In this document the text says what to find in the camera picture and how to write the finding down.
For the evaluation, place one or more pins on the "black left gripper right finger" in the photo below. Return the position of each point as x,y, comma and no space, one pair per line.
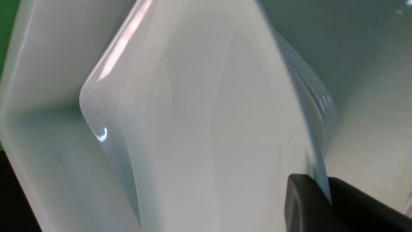
362,213

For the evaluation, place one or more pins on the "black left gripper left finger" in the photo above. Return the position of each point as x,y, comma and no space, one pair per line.
307,209

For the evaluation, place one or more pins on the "large white square plate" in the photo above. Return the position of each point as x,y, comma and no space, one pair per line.
201,112

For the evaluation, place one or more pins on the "stack of white square plates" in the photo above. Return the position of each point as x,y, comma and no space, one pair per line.
321,105

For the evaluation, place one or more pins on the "large white plastic bin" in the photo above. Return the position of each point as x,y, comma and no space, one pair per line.
360,49

